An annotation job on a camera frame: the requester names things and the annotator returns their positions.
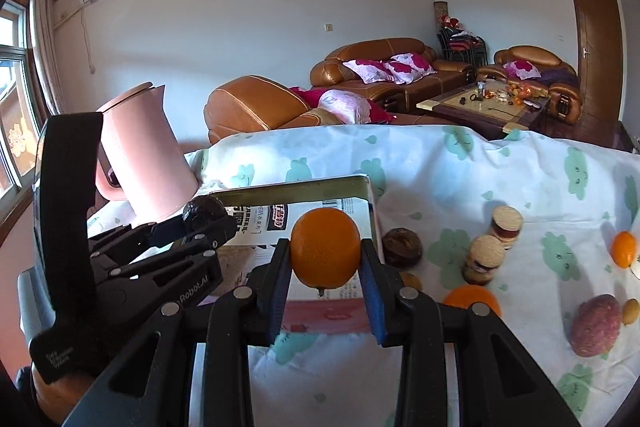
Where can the small orange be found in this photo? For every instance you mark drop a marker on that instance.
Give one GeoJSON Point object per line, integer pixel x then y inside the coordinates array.
{"type": "Point", "coordinates": [325, 249]}
{"type": "Point", "coordinates": [623, 249]}

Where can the purple passion fruit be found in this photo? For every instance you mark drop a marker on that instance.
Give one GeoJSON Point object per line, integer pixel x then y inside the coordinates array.
{"type": "Point", "coordinates": [596, 326]}

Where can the brown leather armchair near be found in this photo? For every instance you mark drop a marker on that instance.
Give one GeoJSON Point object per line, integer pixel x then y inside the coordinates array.
{"type": "Point", "coordinates": [254, 104]}

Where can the small yellow-brown fruit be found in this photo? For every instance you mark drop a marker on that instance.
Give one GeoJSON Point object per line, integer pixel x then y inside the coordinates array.
{"type": "Point", "coordinates": [630, 311]}

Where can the small brown-yellow fruit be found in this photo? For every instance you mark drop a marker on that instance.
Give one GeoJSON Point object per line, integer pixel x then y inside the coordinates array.
{"type": "Point", "coordinates": [411, 280]}

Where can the pink floral cushion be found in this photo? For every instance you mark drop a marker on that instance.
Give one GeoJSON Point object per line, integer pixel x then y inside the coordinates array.
{"type": "Point", "coordinates": [408, 68]}
{"type": "Point", "coordinates": [371, 71]}

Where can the pink biscuit tin box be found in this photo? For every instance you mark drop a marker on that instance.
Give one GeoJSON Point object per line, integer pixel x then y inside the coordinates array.
{"type": "Point", "coordinates": [268, 213]}

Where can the brown leather long sofa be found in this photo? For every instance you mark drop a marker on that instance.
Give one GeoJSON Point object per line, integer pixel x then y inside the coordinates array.
{"type": "Point", "coordinates": [330, 73]}

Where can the white cartoon mug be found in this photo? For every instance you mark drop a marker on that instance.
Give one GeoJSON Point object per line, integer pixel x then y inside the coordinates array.
{"type": "Point", "coordinates": [635, 268]}

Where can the small orange by mug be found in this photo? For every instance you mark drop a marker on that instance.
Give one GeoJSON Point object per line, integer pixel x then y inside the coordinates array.
{"type": "Point", "coordinates": [623, 249]}

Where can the dark brown passion fruit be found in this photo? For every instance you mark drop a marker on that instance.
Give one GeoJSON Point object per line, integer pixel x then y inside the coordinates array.
{"type": "Point", "coordinates": [201, 211]}

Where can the large orange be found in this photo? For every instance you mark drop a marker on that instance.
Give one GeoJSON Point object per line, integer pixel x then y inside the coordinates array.
{"type": "Point", "coordinates": [465, 296]}

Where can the pink electric kettle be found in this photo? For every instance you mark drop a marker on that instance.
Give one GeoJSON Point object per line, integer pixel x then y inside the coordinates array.
{"type": "Point", "coordinates": [147, 160]}

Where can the brown wooden door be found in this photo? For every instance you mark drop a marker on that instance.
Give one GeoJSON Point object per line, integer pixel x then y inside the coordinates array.
{"type": "Point", "coordinates": [600, 57]}

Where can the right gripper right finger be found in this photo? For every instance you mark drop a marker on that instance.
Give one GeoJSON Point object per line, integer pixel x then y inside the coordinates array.
{"type": "Point", "coordinates": [401, 316]}

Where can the stacked dark chairs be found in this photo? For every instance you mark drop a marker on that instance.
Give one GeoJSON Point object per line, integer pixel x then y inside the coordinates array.
{"type": "Point", "coordinates": [460, 45]}

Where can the near layered cake cup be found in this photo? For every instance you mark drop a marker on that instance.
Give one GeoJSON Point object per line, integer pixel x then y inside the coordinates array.
{"type": "Point", "coordinates": [486, 255]}

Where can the white green-cloud tablecloth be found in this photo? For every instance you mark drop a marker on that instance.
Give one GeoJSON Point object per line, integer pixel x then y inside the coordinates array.
{"type": "Point", "coordinates": [525, 223]}

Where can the far layered cake cup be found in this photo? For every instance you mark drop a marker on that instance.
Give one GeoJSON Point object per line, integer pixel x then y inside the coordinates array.
{"type": "Point", "coordinates": [506, 224]}

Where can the dark wrinkled fruit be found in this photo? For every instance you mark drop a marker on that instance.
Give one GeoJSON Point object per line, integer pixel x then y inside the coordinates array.
{"type": "Point", "coordinates": [402, 248]}

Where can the brown leather far armchair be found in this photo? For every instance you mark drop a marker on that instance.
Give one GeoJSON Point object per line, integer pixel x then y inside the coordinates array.
{"type": "Point", "coordinates": [543, 69]}

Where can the left hand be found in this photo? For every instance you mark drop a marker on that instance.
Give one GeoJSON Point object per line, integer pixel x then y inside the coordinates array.
{"type": "Point", "coordinates": [58, 399]}

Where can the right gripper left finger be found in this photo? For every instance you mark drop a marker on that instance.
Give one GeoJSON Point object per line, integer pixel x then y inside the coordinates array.
{"type": "Point", "coordinates": [250, 315]}

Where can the wooden coffee table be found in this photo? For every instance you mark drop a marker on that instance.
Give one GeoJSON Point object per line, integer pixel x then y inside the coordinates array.
{"type": "Point", "coordinates": [492, 108]}

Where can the layered cake cup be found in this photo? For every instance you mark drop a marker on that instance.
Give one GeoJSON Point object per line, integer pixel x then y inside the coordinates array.
{"type": "Point", "coordinates": [486, 255]}
{"type": "Point", "coordinates": [506, 224]}

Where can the brown leather armchair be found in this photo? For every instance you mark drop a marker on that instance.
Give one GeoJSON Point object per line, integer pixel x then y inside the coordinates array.
{"type": "Point", "coordinates": [254, 104]}
{"type": "Point", "coordinates": [543, 69]}

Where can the window with curtain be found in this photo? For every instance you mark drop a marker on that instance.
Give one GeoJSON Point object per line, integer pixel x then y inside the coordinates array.
{"type": "Point", "coordinates": [30, 91]}

